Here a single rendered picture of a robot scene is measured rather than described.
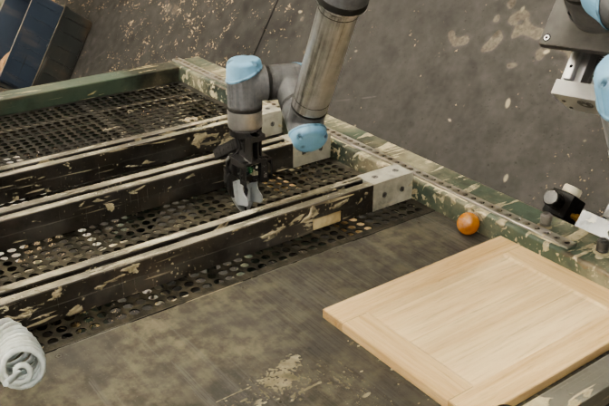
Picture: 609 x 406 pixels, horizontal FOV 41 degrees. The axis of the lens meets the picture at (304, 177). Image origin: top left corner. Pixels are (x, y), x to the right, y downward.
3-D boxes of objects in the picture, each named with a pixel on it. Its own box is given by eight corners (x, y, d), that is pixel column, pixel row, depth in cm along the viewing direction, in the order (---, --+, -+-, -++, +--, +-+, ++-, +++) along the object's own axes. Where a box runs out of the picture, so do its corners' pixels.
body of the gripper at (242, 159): (244, 190, 177) (242, 138, 172) (224, 177, 183) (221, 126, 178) (274, 181, 181) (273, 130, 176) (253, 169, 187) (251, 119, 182)
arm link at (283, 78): (321, 115, 176) (271, 120, 174) (307, 79, 183) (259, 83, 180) (326, 89, 170) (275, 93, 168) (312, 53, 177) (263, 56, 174)
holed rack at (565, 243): (576, 245, 167) (576, 242, 167) (566, 249, 165) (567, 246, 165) (179, 59, 287) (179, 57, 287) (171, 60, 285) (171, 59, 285)
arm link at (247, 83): (269, 62, 169) (228, 65, 167) (270, 112, 174) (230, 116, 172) (260, 52, 176) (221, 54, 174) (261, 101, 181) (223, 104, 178)
